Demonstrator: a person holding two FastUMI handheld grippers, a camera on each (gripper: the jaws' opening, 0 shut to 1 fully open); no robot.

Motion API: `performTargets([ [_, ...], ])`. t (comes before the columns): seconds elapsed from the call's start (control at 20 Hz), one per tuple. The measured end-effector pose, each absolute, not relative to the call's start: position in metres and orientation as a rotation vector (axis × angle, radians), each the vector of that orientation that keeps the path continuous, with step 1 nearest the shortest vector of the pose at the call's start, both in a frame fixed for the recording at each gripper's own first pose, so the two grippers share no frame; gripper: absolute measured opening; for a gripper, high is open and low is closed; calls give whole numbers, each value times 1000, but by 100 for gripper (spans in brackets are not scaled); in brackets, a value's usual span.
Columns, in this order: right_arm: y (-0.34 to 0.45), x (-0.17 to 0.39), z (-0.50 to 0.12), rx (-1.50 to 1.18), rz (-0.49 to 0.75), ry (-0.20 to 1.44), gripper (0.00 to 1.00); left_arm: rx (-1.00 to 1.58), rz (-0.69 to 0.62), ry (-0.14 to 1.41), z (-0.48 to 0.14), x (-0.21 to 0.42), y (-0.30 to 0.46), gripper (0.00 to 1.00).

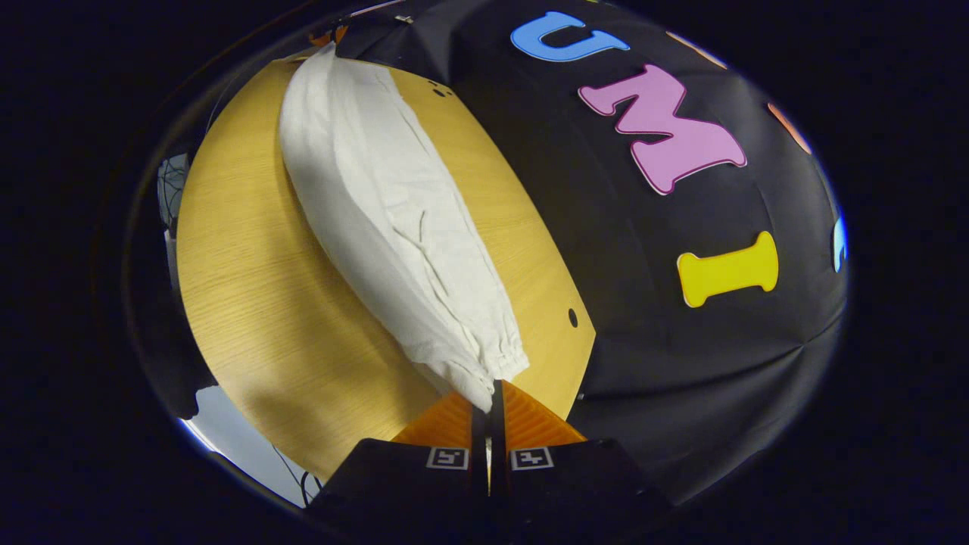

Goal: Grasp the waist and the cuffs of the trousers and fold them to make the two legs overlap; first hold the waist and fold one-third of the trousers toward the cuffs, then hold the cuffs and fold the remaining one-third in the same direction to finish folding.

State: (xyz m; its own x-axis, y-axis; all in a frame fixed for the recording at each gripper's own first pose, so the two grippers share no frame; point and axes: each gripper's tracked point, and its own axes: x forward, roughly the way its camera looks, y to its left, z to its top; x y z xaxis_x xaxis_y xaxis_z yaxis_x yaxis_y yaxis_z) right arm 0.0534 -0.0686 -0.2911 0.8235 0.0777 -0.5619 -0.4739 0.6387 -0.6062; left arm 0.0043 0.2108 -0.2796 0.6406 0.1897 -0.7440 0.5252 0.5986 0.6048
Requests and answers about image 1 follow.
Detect black cable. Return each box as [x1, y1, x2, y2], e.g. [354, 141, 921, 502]
[271, 445, 322, 506]

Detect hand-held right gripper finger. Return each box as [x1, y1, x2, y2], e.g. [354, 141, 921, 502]
[303, 390, 490, 531]
[489, 380, 675, 531]

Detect black backdrop cloth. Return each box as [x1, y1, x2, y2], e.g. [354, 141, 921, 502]
[333, 0, 849, 504]

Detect white jeans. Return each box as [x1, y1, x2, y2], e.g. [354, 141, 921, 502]
[279, 42, 531, 413]

